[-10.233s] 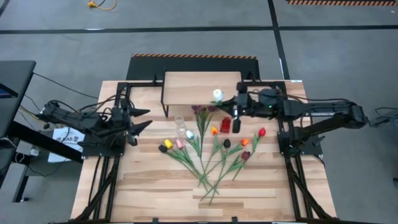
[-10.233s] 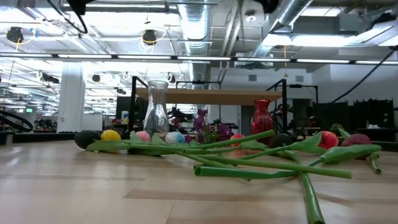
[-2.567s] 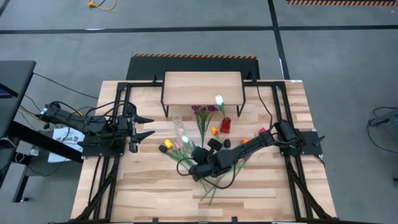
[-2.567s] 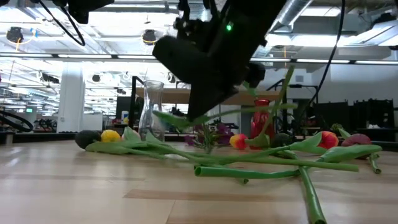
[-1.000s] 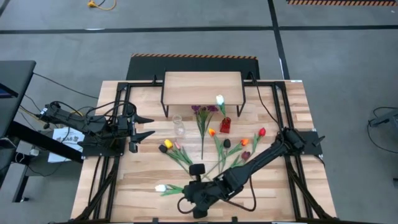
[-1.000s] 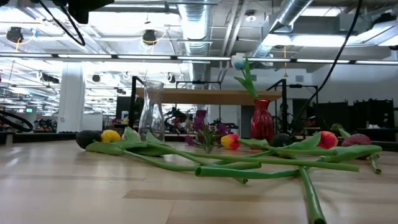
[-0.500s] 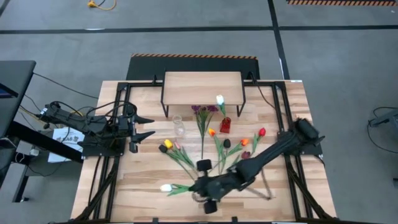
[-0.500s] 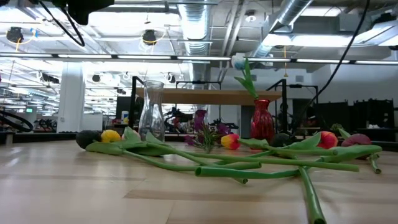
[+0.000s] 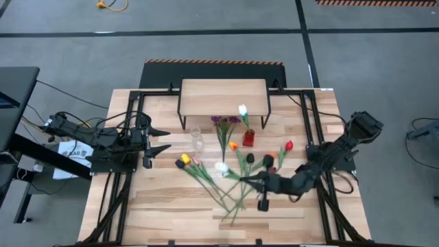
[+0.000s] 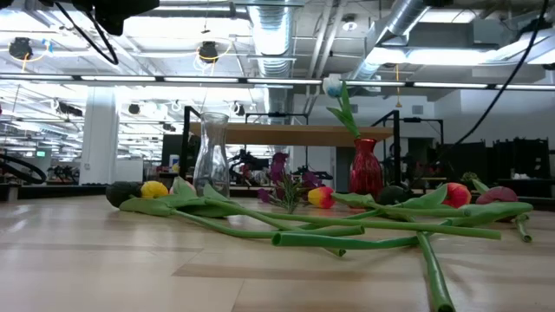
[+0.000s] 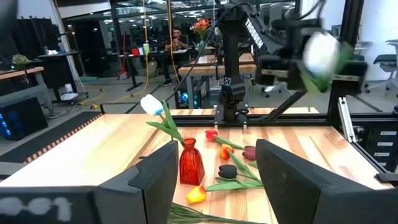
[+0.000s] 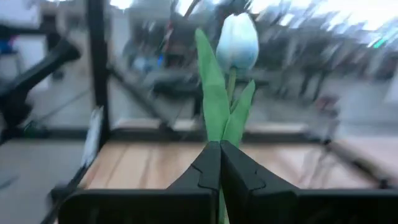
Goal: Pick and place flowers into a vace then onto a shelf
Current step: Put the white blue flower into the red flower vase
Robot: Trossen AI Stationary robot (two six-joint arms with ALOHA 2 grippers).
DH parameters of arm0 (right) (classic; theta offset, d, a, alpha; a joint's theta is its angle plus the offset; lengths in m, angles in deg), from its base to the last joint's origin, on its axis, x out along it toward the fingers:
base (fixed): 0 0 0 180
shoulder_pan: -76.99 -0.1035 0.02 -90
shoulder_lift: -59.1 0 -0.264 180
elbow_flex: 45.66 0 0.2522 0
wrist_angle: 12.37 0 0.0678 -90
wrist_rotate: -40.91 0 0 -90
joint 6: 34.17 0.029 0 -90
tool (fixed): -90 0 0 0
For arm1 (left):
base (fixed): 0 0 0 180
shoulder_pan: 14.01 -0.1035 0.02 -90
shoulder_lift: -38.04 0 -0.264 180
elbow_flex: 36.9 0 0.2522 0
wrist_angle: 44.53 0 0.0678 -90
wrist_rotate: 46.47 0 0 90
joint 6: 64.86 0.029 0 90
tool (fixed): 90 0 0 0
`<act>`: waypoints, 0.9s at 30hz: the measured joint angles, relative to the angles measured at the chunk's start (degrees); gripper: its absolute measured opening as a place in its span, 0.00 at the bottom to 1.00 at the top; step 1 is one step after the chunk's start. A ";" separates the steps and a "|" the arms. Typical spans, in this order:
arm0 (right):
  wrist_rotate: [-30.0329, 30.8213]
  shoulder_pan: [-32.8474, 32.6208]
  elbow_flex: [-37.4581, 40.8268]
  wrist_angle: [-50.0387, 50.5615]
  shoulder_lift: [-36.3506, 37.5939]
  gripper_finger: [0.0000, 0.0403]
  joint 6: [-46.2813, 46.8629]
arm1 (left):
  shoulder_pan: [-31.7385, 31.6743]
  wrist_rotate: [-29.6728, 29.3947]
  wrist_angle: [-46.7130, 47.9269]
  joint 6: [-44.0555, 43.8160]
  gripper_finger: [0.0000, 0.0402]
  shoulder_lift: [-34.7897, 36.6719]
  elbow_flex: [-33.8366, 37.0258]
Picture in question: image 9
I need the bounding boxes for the yellow orange artificial tulip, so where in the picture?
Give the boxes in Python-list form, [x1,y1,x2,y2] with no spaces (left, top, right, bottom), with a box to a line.
[228,140,248,211]

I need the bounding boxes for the pink artificial tulip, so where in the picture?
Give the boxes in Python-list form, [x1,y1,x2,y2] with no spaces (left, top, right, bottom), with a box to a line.
[191,156,241,207]

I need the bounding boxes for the yellow extension cable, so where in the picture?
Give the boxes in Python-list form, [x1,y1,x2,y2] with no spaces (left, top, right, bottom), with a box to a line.
[95,0,130,13]

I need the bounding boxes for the purple artificial flower bunch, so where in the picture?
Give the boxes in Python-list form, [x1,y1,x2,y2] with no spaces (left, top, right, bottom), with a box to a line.
[210,115,242,163]

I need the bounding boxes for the red glass vase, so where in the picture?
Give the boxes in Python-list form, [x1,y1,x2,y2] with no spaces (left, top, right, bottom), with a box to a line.
[241,128,256,148]

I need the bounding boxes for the black floor mat striped edge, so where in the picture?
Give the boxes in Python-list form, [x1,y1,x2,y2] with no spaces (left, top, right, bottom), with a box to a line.
[139,58,287,89]

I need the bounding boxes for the dark maroon artificial tulip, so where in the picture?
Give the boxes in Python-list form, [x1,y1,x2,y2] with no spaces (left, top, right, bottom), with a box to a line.
[232,167,278,226]

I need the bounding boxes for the grey equipment stand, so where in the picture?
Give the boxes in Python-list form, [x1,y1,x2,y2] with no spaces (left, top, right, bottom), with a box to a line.
[406,118,439,141]

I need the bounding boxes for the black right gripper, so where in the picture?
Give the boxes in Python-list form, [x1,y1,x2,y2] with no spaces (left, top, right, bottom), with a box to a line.
[239,154,298,211]

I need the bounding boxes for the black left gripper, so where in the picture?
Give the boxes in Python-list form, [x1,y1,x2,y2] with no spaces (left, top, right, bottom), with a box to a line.
[132,116,172,169]

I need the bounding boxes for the orange red artificial tulip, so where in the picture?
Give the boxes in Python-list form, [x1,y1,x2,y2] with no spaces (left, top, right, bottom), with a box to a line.
[217,152,276,200]

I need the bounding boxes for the white blue artificial tulip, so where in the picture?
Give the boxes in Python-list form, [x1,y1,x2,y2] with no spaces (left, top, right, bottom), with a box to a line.
[214,161,248,182]
[237,104,251,133]

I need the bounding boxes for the wooden shelf black legs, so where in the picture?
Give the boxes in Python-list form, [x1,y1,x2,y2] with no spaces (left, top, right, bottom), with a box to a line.
[176,78,272,130]

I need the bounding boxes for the black desk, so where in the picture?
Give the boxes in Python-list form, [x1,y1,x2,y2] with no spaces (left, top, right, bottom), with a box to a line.
[0,66,93,224]

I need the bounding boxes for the clear glass vase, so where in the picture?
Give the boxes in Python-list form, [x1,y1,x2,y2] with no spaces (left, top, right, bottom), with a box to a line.
[189,126,206,152]

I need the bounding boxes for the white printed paper sheet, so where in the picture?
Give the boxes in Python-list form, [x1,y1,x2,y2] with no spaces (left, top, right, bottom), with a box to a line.
[52,139,95,181]

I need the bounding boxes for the black yellow striped strip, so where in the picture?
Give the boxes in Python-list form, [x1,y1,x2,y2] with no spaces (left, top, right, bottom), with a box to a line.
[315,0,439,8]

